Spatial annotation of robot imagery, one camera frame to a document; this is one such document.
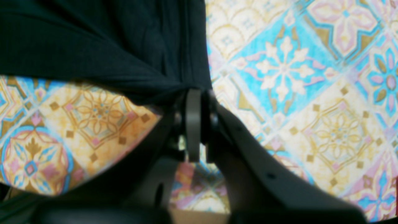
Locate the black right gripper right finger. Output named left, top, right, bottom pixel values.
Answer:
left=186, top=89, right=366, bottom=224

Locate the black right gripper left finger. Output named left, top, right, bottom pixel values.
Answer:
left=31, top=92, right=186, bottom=224

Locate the black t-shirt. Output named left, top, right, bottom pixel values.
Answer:
left=1, top=0, right=212, bottom=105

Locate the patterned tablecloth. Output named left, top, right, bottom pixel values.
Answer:
left=1, top=0, right=397, bottom=222

